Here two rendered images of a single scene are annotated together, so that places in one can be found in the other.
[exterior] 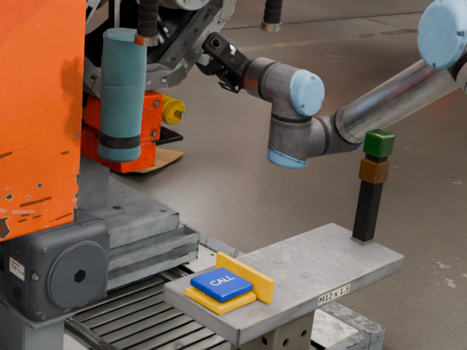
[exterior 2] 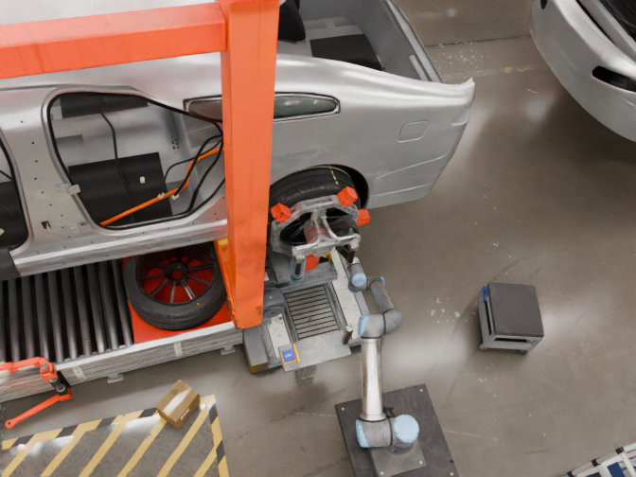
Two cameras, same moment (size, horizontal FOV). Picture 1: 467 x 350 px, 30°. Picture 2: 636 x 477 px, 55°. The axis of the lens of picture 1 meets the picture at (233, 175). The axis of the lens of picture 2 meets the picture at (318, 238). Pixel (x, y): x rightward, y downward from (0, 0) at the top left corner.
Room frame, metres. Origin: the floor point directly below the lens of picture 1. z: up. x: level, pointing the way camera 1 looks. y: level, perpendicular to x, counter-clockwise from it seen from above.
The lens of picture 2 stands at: (-0.13, -0.56, 3.95)
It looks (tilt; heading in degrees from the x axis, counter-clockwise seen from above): 56 degrees down; 21
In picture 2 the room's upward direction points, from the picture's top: 11 degrees clockwise
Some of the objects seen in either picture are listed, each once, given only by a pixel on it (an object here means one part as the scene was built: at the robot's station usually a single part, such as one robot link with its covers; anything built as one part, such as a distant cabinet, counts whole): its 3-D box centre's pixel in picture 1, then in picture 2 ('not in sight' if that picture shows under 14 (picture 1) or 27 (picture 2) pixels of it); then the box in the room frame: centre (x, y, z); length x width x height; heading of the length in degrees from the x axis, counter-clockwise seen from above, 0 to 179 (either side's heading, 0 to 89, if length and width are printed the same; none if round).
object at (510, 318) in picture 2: not in sight; (506, 318); (2.38, -1.12, 0.17); 0.43 x 0.36 x 0.34; 29
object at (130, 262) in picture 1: (77, 243); (297, 264); (1.97, 0.37, 0.13); 0.50 x 0.36 x 0.10; 138
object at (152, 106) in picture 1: (118, 124); (307, 254); (1.88, 0.27, 0.48); 0.16 x 0.12 x 0.17; 48
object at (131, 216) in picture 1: (80, 172); (299, 250); (1.97, 0.37, 0.32); 0.40 x 0.30 x 0.28; 138
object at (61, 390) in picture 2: not in sight; (56, 380); (0.37, 1.12, 0.30); 0.09 x 0.05 x 0.50; 138
